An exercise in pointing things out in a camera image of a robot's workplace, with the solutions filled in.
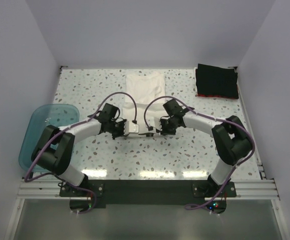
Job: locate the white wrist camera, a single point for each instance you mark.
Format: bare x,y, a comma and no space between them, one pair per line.
157,125
131,128

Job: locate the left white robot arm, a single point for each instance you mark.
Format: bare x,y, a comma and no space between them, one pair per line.
53,151

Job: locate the folded black t shirt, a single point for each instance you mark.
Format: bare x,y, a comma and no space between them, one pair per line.
213,75

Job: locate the white t shirt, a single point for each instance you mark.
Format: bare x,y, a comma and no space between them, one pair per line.
143,89

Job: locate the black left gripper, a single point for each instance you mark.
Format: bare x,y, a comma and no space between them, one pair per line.
122,133

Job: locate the aluminium frame rail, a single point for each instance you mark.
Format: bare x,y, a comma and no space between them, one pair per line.
249,179

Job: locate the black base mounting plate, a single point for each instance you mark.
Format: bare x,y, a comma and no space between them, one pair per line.
98,194

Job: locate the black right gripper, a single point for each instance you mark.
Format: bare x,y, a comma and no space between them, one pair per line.
164,131

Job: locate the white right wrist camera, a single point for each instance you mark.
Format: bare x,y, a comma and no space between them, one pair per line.
157,125

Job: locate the folded red t shirt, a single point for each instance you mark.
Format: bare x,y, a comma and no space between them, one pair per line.
218,91

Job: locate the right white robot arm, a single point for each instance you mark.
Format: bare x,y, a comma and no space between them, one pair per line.
233,142

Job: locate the teal transparent plastic bin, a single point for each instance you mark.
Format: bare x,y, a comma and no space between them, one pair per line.
50,114

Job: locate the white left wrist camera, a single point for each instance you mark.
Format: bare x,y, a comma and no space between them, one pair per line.
131,128

